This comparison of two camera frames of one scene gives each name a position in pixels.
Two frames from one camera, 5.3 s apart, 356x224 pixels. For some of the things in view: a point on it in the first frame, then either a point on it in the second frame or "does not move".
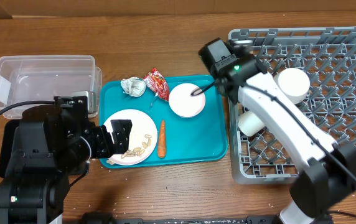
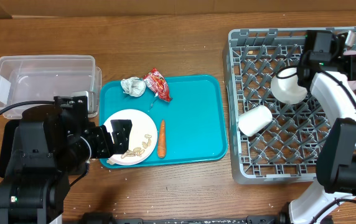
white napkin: x=134 y=86 does not move
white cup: x=294 y=84 does not move
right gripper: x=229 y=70 → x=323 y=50
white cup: x=249 y=123 does not move
